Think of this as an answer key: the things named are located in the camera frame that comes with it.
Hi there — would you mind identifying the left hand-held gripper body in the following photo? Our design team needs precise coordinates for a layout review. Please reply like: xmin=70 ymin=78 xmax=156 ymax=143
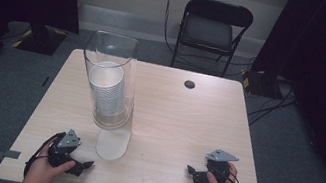
xmin=45 ymin=125 xmax=84 ymax=173

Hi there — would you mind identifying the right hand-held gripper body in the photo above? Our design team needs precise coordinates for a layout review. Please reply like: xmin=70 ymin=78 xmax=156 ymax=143
xmin=201 ymin=146 xmax=242 ymax=183

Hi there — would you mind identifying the stack of white paper cups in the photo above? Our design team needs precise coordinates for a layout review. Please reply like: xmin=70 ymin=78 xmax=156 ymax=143
xmin=81 ymin=58 xmax=135 ymax=121

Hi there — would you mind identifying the tall clear cylinder container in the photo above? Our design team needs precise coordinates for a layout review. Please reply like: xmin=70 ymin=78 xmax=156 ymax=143
xmin=70 ymin=27 xmax=148 ymax=135

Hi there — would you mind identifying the person's left hand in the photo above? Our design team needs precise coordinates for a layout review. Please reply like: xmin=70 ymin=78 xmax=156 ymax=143
xmin=22 ymin=142 xmax=79 ymax=183

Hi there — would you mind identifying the grey tape strip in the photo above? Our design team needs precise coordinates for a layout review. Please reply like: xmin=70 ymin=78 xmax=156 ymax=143
xmin=0 ymin=147 xmax=22 ymax=163

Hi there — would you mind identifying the dark round table grommet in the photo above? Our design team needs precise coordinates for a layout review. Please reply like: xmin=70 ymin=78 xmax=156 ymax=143
xmin=183 ymin=79 xmax=197 ymax=91

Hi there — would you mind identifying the black floor box yellow tape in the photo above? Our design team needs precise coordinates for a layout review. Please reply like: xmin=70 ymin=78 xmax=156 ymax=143
xmin=238 ymin=66 xmax=289 ymax=102

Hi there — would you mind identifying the black stand base yellow tape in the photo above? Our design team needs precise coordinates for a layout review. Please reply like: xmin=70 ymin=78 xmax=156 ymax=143
xmin=15 ymin=20 xmax=69 ymax=59

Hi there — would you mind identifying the black folding chair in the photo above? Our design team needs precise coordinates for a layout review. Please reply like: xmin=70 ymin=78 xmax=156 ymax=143
xmin=169 ymin=0 xmax=257 ymax=82

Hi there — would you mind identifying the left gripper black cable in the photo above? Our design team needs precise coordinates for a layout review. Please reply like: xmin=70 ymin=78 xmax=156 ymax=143
xmin=22 ymin=126 xmax=67 ymax=183

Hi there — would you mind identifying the bundle of black floor cables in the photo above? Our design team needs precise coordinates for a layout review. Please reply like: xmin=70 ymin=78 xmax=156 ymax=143
xmin=243 ymin=72 xmax=301 ymax=134

